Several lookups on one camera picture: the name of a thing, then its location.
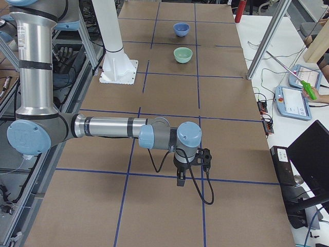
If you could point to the person's hand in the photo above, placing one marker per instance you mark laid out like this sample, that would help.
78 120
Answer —
316 94

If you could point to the brown paper table cover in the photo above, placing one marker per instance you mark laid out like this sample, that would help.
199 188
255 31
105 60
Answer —
112 192

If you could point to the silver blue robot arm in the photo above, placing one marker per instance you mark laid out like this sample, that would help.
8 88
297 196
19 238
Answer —
40 126

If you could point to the far teach pendant tablet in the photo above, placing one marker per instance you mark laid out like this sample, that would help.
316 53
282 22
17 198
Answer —
312 76

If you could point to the black monitor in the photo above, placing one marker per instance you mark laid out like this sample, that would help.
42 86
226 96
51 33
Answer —
309 155

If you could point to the blue ceramic bowl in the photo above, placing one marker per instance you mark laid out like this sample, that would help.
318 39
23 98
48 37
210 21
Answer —
181 29

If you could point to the aluminium frame post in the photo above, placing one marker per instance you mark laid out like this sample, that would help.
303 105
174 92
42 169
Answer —
269 33

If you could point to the wooden beam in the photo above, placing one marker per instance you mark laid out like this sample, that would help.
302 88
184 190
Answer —
319 45

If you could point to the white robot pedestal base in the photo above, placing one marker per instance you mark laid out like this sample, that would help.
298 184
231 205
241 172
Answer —
117 68

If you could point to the near orange relay board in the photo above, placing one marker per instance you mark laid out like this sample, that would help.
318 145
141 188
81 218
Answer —
267 122

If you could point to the red bottle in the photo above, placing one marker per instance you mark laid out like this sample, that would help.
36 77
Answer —
240 11

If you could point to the black computer box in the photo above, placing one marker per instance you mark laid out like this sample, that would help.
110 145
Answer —
300 208

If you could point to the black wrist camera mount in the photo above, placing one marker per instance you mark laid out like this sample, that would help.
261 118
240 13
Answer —
203 159

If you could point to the green ceramic bowl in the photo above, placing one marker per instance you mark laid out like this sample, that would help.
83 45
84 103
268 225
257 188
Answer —
182 54

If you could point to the far orange relay board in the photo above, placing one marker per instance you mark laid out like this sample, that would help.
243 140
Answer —
262 103

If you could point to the orange relay board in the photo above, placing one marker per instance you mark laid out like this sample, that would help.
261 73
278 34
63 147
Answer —
267 122
262 103

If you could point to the near teach pendant tablet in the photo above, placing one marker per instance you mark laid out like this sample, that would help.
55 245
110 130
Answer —
291 103

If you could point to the teach pendant tablet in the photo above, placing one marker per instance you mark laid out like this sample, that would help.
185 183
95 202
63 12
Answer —
312 76
291 103

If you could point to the green handled reach stick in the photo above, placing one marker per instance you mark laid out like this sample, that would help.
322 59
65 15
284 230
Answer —
307 86

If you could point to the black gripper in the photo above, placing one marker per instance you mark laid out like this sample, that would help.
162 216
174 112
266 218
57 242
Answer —
180 167

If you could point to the aluminium side frame rail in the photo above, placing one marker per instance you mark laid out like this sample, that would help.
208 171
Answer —
22 189

